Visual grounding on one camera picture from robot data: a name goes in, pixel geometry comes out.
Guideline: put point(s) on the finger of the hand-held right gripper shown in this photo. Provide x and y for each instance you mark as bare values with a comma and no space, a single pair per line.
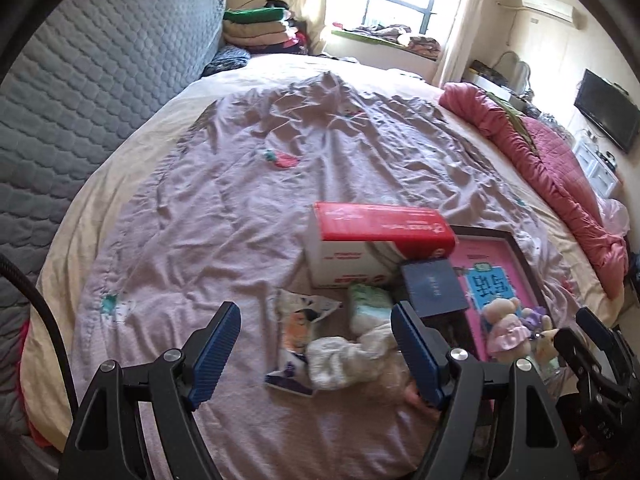
575,355
597,332

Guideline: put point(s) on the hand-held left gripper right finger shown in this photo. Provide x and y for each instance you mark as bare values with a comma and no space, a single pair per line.
415,355

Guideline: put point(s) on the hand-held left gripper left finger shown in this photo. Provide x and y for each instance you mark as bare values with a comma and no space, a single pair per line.
215,355

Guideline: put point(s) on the cream plush toy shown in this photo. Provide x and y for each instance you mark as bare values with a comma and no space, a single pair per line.
547,345

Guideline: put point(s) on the pink socks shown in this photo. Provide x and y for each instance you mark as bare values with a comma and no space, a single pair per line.
407,394

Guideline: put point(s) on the small purple plush toy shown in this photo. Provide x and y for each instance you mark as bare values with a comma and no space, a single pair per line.
535,316

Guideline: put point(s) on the small green patterned tissue pack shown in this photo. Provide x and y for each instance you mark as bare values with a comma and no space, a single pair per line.
370,305

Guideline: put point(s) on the white cloth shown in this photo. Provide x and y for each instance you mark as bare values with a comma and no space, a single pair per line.
340,357

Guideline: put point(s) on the plush bear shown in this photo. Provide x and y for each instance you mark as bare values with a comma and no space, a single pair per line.
505,325

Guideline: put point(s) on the cartoon printed snack packet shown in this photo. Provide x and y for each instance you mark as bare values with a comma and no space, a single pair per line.
297,330

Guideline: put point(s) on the pink framed picture tray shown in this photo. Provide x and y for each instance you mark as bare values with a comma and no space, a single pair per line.
526,265

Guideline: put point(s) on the blue bag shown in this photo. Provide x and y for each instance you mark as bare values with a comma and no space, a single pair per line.
634,275

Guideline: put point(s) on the dark blue box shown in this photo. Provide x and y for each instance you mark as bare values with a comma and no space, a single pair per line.
432,285

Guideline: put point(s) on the white plastic bag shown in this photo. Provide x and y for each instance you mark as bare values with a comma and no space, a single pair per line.
615,215

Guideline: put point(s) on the red and white tissue box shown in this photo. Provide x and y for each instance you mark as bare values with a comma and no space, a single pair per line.
370,227

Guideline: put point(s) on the pink quilt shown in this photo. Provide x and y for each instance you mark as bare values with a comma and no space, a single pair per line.
565,185

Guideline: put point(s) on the white cabinet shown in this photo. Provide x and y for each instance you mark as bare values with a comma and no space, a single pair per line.
600,170

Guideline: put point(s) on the purple bed blanket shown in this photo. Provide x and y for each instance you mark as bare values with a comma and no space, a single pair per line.
250,185

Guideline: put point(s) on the cream bed sheet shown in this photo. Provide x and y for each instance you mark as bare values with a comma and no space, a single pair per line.
60,260

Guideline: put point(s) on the red cloth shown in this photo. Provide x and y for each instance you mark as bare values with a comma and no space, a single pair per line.
29,332

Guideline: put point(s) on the black television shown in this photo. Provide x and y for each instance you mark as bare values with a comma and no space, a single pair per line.
607,110

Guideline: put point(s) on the green cloth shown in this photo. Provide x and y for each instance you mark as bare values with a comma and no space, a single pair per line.
515,120

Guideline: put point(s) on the white fan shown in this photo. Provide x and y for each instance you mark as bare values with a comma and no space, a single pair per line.
520,72

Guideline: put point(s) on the dark storage box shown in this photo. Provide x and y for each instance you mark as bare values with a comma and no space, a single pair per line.
482,69

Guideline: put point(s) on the dark patterned cloth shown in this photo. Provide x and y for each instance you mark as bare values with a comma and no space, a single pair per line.
227,60

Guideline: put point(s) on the grey quilted headboard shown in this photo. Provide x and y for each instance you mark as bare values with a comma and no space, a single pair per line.
100,75

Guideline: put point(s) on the clothes on window sill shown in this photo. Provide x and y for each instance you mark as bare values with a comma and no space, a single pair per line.
420,45

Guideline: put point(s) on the stack of folded clothes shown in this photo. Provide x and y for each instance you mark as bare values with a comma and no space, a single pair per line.
255,30

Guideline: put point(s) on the white air conditioner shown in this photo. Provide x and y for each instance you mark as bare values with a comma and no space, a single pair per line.
547,6

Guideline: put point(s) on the cream curtain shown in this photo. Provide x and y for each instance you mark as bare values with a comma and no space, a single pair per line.
462,25
315,5

